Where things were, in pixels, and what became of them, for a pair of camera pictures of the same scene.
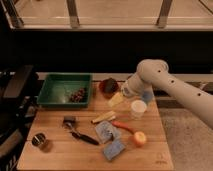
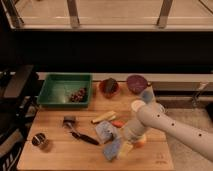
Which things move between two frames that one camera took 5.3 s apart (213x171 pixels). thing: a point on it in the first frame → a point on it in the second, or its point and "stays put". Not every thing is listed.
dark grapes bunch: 78,96 stays put
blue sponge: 112,149 stays put
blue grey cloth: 106,132 stays put
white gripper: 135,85 → 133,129
